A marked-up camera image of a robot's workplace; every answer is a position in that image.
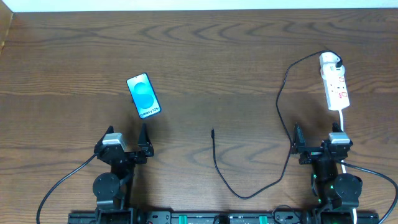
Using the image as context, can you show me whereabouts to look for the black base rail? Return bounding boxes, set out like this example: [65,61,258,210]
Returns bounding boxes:
[67,208,381,224]

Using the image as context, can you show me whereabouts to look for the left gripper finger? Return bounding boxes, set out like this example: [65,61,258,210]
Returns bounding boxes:
[137,124,153,152]
[99,126,114,144]

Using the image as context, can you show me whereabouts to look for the black USB charging cable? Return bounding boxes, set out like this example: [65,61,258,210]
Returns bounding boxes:
[211,49,344,200]

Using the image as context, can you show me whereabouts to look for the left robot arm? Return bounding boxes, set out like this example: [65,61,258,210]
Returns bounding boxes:
[93,124,154,223]

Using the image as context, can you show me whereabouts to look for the white USB wall charger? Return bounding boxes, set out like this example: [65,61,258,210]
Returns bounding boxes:
[319,52,343,69]

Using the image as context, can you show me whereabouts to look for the blue Samsung Galaxy smartphone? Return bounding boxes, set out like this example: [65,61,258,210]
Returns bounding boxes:
[126,73,162,119]

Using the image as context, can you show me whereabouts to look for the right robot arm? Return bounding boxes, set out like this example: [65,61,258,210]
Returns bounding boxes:
[292,123,363,223]

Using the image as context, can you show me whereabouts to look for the white power strip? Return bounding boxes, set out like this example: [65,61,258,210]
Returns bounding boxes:
[320,63,350,111]

